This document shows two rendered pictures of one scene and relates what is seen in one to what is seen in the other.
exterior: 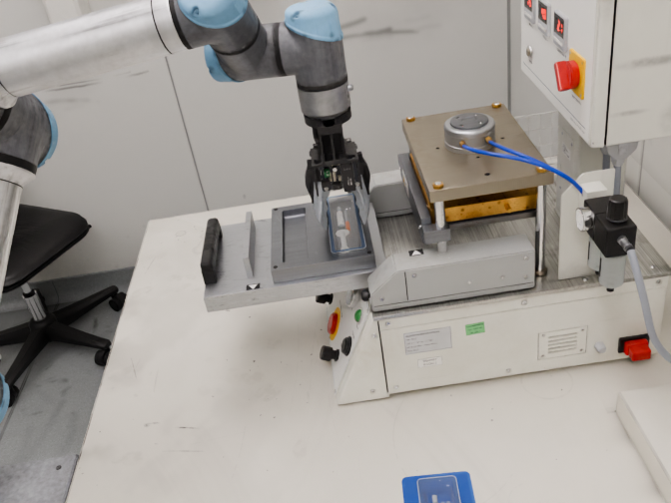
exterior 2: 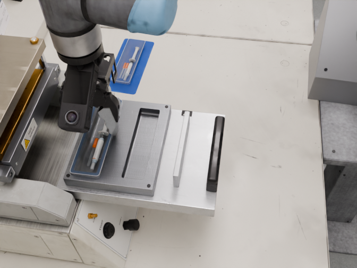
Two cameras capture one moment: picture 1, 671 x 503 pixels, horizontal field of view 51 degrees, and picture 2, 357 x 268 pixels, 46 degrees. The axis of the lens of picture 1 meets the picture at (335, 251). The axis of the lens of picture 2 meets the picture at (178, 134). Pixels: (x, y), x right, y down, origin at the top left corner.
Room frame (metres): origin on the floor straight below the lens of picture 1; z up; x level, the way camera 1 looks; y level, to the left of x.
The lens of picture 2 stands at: (1.48, 0.21, 1.65)
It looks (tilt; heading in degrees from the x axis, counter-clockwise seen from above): 53 degrees down; 189
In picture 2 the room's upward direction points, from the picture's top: 2 degrees counter-clockwise
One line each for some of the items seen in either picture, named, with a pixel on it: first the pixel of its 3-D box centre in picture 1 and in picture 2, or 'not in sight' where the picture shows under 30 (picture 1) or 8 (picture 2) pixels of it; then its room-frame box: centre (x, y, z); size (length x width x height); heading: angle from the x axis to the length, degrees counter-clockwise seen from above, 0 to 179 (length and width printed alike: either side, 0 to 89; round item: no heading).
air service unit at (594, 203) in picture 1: (602, 237); not in sight; (0.79, -0.36, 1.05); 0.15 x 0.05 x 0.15; 179
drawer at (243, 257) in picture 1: (294, 246); (145, 149); (1.02, 0.07, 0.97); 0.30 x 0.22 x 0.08; 89
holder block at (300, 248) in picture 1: (321, 236); (120, 142); (1.02, 0.02, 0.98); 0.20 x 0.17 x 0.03; 179
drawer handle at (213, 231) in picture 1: (211, 249); (215, 151); (1.02, 0.21, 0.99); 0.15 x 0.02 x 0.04; 179
